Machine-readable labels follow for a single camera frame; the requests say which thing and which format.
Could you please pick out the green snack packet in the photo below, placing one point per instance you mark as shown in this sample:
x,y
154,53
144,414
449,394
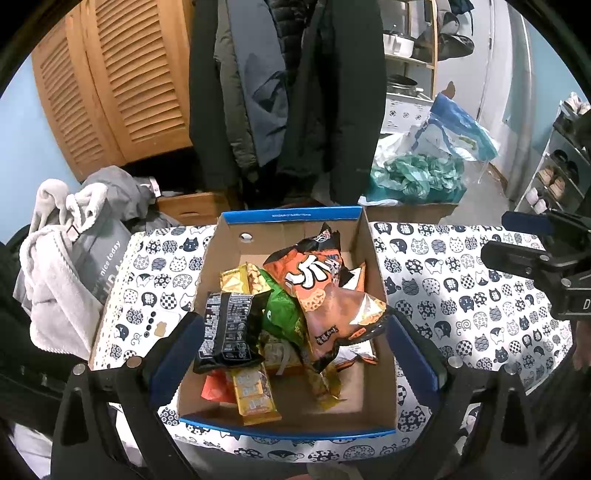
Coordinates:
x,y
281,314

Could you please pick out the grey printed tote bag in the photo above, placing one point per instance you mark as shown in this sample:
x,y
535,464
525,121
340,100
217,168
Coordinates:
x,y
101,258

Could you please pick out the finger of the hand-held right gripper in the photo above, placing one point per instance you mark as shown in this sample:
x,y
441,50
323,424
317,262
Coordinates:
x,y
526,222
512,259

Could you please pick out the grey hoodie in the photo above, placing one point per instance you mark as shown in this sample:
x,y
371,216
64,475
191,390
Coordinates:
x,y
120,194

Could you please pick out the grey-blue jacket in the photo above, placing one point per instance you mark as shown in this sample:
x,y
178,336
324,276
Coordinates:
x,y
258,92

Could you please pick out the small gold snack packet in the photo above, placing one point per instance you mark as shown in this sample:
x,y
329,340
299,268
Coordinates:
x,y
325,387

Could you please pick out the orange chip bag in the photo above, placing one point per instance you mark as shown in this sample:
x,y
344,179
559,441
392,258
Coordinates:
x,y
318,286

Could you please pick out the cat print tablecloth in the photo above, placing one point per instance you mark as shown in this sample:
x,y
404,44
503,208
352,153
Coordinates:
x,y
461,300

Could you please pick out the dark hanging wok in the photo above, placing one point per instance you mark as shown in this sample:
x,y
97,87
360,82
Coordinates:
x,y
457,44

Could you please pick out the black snack packet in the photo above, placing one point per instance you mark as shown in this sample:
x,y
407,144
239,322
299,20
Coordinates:
x,y
231,327

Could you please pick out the white patterned box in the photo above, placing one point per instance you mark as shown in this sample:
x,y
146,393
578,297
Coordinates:
x,y
406,113

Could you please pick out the long black coat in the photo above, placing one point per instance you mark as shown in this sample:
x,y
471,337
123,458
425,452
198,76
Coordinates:
x,y
337,115

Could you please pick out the group of shoes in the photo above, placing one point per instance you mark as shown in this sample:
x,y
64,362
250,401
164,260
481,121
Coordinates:
x,y
554,177

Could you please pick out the dark metal pan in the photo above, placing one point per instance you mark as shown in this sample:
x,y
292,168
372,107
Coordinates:
x,y
400,85

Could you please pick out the white cooking pot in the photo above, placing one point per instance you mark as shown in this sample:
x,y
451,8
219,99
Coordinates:
x,y
398,44

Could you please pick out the black quilted jacket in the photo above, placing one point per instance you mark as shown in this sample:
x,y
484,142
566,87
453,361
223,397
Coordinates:
x,y
291,27

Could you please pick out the grey shoe rack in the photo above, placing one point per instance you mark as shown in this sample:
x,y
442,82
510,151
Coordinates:
x,y
535,184

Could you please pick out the blue plastic bag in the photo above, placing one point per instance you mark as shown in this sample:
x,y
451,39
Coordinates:
x,y
457,124

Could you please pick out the brown cardboard carton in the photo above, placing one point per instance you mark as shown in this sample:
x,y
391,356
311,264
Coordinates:
x,y
415,212

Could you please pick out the cardboard box with blue rim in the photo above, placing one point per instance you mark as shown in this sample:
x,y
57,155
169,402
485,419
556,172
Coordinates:
x,y
351,401

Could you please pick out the long yellow snack packet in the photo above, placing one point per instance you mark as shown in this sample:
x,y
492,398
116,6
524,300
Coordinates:
x,y
254,397

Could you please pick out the white plastic bag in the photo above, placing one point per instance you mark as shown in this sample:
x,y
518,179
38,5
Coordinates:
x,y
392,145

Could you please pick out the red-orange snack packet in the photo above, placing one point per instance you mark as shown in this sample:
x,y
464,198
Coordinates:
x,y
217,387

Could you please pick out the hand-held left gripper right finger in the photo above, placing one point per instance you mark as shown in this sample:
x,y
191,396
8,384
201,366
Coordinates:
x,y
413,350

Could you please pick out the wooden shelf rack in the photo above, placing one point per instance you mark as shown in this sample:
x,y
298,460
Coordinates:
x,y
431,46

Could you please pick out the dark olive coat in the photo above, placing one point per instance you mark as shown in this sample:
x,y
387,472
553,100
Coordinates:
x,y
207,115

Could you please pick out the wooden louvered cabinet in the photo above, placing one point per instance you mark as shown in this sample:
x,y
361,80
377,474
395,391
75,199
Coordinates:
x,y
115,83

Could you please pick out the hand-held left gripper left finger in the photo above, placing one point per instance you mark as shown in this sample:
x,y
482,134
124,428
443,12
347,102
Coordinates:
x,y
180,353

